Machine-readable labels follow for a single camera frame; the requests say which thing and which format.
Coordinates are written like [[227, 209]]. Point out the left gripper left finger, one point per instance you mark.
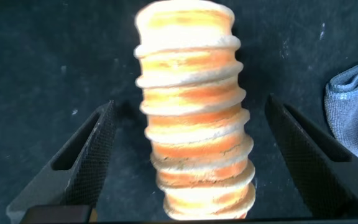
[[85, 174]]

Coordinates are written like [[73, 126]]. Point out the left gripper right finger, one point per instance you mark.
[[309, 168]]

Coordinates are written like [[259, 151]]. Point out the grey towel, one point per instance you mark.
[[356, 118]]

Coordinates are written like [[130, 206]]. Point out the striped bread roll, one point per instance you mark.
[[194, 124]]

